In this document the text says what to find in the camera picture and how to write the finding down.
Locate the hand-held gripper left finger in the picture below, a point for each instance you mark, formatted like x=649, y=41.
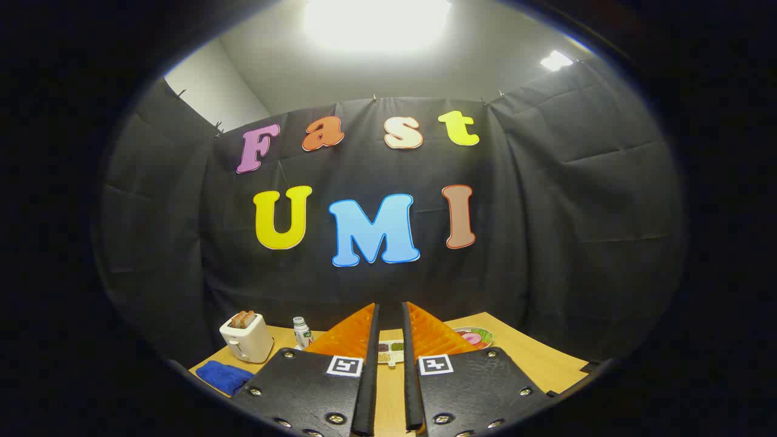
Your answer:
x=366, y=376

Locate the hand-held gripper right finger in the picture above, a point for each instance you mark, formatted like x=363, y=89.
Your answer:
x=411, y=376

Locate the white divided condiment tray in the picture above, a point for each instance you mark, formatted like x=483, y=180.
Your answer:
x=391, y=353

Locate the plate of toy food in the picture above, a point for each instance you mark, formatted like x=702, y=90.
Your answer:
x=476, y=337

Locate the small clear plastic bottle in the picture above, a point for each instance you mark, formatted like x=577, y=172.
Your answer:
x=301, y=334

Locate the white toaster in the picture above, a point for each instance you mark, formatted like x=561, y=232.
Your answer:
x=249, y=346

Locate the toast slices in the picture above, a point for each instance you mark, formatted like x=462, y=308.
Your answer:
x=243, y=319

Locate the blue towel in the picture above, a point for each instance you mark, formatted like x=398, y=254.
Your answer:
x=223, y=375

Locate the small ceiling light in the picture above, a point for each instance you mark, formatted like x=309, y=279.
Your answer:
x=556, y=60

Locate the large ceiling light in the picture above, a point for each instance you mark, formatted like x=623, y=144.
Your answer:
x=376, y=24

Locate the black table bracket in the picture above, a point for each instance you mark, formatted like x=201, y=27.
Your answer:
x=590, y=366

